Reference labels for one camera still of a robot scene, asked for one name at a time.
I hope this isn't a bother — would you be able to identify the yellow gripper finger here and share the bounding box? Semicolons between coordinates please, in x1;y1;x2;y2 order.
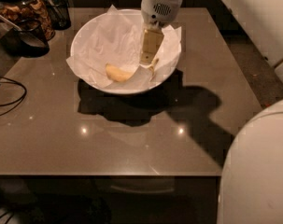
139;29;164;64

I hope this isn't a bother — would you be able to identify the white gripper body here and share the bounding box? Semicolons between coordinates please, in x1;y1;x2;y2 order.
141;0;183;29

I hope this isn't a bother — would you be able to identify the yellow banana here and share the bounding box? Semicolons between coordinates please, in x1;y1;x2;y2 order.
105;57;160;83

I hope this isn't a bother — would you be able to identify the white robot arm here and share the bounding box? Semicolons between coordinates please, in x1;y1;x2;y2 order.
217;0;283;224

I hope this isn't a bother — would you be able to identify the white bowl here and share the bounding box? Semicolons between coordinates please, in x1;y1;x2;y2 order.
69;8;182;95

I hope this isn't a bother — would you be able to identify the white paper liner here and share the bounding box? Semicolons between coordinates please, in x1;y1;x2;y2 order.
65;5;182;91

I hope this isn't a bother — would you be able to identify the black mesh pen holder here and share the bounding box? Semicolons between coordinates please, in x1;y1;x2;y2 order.
47;0;71;30

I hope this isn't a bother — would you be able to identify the black mesh cup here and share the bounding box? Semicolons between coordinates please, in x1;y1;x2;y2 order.
1;20;50;58

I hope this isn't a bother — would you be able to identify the glass snack jar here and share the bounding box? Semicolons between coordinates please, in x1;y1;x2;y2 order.
0;0;55;40

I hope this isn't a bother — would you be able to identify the black cable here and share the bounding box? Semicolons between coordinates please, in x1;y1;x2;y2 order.
0;74;28;119

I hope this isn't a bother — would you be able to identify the metal spoon handle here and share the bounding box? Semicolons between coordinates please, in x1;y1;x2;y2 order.
0;15;22;32

